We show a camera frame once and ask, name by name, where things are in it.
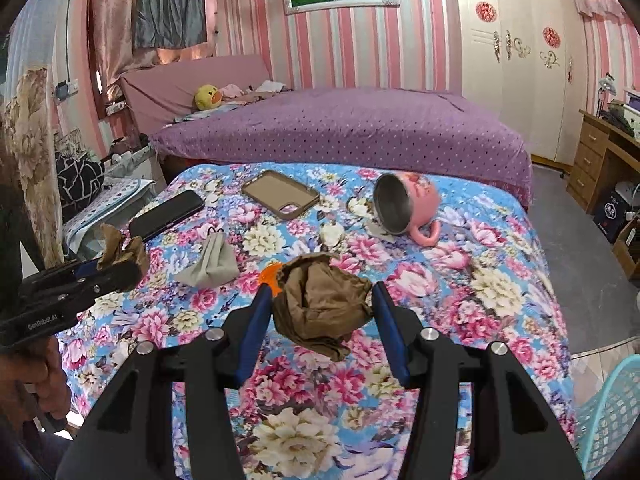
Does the grey window curtain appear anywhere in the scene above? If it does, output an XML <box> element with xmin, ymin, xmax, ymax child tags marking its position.
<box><xmin>132</xmin><ymin>0</ymin><xmax>208</xmax><ymax>51</ymax></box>

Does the wooden desk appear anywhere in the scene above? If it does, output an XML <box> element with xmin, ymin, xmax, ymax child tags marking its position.
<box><xmin>566</xmin><ymin>109</ymin><xmax>640</xmax><ymax>213</ymax></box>

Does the beige floral curtain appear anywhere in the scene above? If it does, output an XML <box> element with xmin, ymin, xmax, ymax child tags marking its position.
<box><xmin>0</xmin><ymin>67</ymin><xmax>66</xmax><ymax>266</ymax></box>

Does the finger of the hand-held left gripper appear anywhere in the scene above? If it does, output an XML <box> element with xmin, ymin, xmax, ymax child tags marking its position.
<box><xmin>69</xmin><ymin>261</ymin><xmax>144</xmax><ymax>307</ymax></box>
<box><xmin>21</xmin><ymin>258</ymin><xmax>109</xmax><ymax>294</ymax></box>

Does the dark printed box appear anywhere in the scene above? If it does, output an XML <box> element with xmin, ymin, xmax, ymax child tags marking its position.
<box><xmin>592</xmin><ymin>187</ymin><xmax>631</xmax><ymax>246</ymax></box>

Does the brown paper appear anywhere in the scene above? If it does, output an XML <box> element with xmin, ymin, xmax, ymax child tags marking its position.
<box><xmin>97</xmin><ymin>223</ymin><xmax>151</xmax><ymax>268</ymax></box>

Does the floral blanket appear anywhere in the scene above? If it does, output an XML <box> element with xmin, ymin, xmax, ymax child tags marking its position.
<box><xmin>57</xmin><ymin>160</ymin><xmax>583</xmax><ymax>480</ymax></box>

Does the person's left hand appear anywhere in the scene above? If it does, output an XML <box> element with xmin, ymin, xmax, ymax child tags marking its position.
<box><xmin>0</xmin><ymin>335</ymin><xmax>73</xmax><ymax>433</ymax></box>

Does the pink headboard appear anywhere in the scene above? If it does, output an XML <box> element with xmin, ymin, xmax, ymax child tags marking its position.
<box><xmin>119</xmin><ymin>54</ymin><xmax>273</xmax><ymax>133</ymax></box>

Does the black smartphone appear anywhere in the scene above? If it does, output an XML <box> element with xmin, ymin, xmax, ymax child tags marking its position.
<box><xmin>128</xmin><ymin>190</ymin><xmax>206</xmax><ymax>241</ymax></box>

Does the pink satin curtain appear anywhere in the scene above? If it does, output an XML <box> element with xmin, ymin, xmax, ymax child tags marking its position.
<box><xmin>90</xmin><ymin>0</ymin><xmax>146</xmax><ymax>96</ymax></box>

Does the white wardrobe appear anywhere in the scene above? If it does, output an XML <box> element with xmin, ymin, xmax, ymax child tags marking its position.
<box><xmin>460</xmin><ymin>0</ymin><xmax>588</xmax><ymax>166</ymax></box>

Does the orange round plastic piece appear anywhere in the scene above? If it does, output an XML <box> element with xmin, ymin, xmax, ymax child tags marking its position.
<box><xmin>257</xmin><ymin>262</ymin><xmax>283</xmax><ymax>291</ymax></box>

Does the yellow duck plush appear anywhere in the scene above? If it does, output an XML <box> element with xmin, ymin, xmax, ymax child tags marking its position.
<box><xmin>194</xmin><ymin>84</ymin><xmax>223</xmax><ymax>111</ymax></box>

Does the black white patterned bag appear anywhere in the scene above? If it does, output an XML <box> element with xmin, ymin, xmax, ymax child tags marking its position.
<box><xmin>56</xmin><ymin>152</ymin><xmax>106</xmax><ymax>208</ymax></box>

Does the purple dotted bed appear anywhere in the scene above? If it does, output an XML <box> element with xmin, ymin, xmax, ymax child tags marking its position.
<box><xmin>149</xmin><ymin>85</ymin><xmax>533</xmax><ymax>201</ymax></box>

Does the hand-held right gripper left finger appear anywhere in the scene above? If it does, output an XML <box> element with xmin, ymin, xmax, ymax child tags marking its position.
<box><xmin>56</xmin><ymin>284</ymin><xmax>275</xmax><ymax>480</ymax></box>

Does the light blue plastic basket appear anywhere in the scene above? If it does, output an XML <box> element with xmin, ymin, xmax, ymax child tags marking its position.
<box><xmin>572</xmin><ymin>357</ymin><xmax>638</xmax><ymax>480</ymax></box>

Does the desk lamp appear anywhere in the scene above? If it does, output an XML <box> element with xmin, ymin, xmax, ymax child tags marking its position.
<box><xmin>597</xmin><ymin>74</ymin><xmax>616</xmax><ymax>111</ymax></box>

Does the brown stocking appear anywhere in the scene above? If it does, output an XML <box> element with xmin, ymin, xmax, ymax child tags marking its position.
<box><xmin>272</xmin><ymin>254</ymin><xmax>375</xmax><ymax>361</ymax></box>

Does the dotted white cloth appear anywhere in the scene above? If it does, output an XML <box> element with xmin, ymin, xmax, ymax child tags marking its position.
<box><xmin>65</xmin><ymin>177</ymin><xmax>153</xmax><ymax>246</ymax></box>

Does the brown phone case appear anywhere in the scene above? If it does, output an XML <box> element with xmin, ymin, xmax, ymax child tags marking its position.
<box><xmin>241</xmin><ymin>170</ymin><xmax>321</xmax><ymax>222</ymax></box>

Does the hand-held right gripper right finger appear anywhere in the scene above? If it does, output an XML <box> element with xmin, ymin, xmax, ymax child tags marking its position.
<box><xmin>371</xmin><ymin>281</ymin><xmax>585</xmax><ymax>480</ymax></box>

